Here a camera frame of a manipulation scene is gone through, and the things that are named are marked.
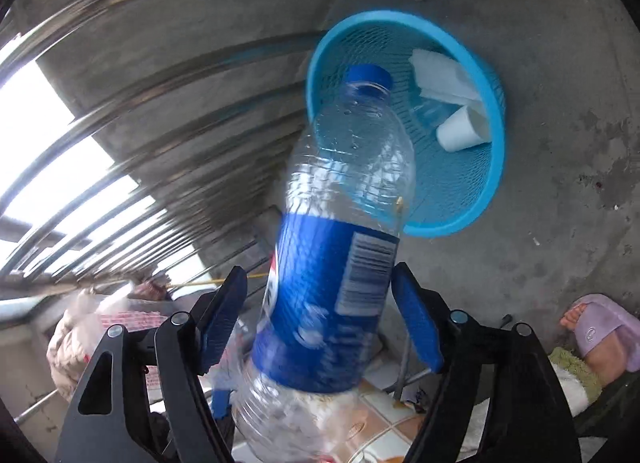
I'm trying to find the red white plastic bag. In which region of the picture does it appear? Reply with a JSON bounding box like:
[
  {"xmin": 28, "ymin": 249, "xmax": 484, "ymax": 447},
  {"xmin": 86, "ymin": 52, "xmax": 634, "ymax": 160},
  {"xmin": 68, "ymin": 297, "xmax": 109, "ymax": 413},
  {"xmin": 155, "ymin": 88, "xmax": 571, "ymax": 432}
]
[{"xmin": 47, "ymin": 288, "xmax": 171, "ymax": 399}]

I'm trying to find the white fluffy blanket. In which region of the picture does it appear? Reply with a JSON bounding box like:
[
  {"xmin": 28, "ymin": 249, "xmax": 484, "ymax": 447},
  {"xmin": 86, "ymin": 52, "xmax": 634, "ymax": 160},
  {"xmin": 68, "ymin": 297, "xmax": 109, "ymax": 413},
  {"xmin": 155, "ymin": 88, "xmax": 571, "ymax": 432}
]
[{"xmin": 547, "ymin": 347, "xmax": 606, "ymax": 416}]

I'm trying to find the metal railing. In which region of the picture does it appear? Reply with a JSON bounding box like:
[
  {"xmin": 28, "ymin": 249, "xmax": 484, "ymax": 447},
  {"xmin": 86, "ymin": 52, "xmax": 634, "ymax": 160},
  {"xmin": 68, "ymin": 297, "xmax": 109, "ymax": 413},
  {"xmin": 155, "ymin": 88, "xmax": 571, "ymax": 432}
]
[{"xmin": 0, "ymin": 0, "xmax": 435, "ymax": 304}]

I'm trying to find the yellow broom handle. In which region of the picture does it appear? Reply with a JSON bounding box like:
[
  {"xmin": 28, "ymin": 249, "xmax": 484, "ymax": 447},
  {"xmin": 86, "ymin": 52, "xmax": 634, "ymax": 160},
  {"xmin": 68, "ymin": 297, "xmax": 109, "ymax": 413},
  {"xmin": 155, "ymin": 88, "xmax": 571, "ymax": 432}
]
[{"xmin": 167, "ymin": 272, "xmax": 271, "ymax": 290}]

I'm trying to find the white paper cup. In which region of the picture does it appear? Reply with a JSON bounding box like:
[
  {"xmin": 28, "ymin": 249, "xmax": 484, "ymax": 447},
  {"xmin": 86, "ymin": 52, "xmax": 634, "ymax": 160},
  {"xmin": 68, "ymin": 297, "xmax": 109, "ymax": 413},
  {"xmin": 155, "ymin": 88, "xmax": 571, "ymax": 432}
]
[{"xmin": 436, "ymin": 104, "xmax": 491, "ymax": 153}]

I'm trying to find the person's foot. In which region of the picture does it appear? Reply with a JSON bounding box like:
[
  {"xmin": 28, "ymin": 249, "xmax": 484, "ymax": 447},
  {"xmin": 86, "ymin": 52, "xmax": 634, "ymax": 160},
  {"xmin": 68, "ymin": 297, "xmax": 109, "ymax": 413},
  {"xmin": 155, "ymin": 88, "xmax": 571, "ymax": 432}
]
[{"xmin": 560, "ymin": 304, "xmax": 640, "ymax": 373}]

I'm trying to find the clear plastic bottle blue label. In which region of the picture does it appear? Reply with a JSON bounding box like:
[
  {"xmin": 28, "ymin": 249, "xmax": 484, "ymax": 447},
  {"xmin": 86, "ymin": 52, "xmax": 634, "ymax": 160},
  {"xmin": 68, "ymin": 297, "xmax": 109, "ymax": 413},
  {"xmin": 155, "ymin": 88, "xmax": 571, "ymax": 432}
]
[{"xmin": 232, "ymin": 64, "xmax": 417, "ymax": 463}]

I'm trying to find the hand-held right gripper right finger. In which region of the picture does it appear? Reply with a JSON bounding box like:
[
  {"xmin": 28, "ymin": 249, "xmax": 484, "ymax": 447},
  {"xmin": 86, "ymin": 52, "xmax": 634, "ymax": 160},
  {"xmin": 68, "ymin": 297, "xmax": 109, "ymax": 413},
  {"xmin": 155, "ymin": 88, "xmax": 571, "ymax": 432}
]
[{"xmin": 391, "ymin": 262, "xmax": 581, "ymax": 463}]

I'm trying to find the metal table leg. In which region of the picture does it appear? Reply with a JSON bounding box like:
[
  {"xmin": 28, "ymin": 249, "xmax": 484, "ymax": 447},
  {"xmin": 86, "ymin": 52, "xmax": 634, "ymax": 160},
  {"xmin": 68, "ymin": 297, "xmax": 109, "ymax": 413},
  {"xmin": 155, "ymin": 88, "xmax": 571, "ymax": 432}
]
[{"xmin": 392, "ymin": 338, "xmax": 433, "ymax": 401}]

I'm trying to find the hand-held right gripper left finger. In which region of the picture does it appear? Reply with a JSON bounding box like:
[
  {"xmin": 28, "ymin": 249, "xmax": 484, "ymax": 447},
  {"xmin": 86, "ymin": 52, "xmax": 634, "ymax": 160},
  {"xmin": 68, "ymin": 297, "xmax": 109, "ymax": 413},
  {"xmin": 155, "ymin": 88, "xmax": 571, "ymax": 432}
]
[{"xmin": 55, "ymin": 265, "xmax": 248, "ymax": 463}]

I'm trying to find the white tissue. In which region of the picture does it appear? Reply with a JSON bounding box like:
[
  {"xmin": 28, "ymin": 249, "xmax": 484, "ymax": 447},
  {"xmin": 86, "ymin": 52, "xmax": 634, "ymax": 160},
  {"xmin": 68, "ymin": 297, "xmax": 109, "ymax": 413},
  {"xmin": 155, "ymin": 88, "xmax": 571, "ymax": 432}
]
[{"xmin": 409, "ymin": 48, "xmax": 483, "ymax": 106}]

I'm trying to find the purple slipper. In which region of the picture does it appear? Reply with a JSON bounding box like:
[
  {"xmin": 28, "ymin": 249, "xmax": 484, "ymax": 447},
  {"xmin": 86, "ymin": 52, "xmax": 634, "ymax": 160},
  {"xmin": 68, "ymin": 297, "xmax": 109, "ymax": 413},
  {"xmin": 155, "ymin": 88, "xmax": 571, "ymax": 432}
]
[{"xmin": 560, "ymin": 293, "xmax": 640, "ymax": 374}]

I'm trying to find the tile patterned tablecloth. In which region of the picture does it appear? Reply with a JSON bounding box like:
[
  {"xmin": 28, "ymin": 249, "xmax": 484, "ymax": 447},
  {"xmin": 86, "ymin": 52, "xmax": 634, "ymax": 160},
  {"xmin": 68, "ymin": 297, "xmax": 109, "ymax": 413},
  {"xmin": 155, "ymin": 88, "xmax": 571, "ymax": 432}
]
[{"xmin": 232, "ymin": 373, "xmax": 451, "ymax": 463}]

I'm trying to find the blue mesh basket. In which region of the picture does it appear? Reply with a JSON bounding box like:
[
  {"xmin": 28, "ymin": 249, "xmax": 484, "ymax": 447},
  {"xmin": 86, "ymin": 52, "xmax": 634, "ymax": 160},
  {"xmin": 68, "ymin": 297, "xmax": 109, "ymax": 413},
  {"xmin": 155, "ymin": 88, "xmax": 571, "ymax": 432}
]
[{"xmin": 305, "ymin": 10, "xmax": 507, "ymax": 238}]

